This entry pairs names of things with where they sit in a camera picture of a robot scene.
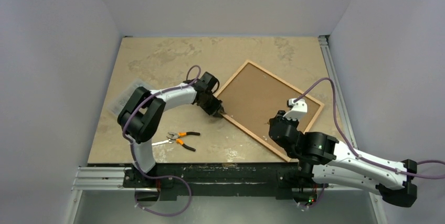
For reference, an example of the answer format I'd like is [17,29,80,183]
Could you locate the wooden picture frame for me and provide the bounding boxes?
[207,61,315,162]

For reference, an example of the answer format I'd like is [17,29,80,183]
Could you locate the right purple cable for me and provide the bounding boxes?
[292,77,445,210]

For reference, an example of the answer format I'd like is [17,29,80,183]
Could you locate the small silver wrench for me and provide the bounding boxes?
[152,139,175,146]

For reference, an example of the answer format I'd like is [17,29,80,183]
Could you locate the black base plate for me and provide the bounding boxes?
[123,163,325,205]

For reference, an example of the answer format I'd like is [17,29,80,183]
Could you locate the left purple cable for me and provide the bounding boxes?
[121,65,203,218]

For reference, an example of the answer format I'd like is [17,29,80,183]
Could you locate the clear plastic organizer box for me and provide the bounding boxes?
[107,78,154,118]

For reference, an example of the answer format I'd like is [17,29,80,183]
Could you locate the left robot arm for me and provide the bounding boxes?
[117,72,225,187]

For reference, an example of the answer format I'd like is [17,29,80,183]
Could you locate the orange black pliers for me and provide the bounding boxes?
[166,131,202,152]

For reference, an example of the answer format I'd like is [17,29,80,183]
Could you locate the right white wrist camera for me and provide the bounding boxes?
[283,98,308,121]

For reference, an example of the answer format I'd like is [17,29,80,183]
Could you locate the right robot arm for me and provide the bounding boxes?
[268,110,417,208]

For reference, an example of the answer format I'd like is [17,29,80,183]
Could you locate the aluminium rail frame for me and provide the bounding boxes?
[65,36,387,223]

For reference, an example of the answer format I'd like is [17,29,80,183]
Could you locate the purple cable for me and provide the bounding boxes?
[121,65,203,218]
[292,77,445,210]

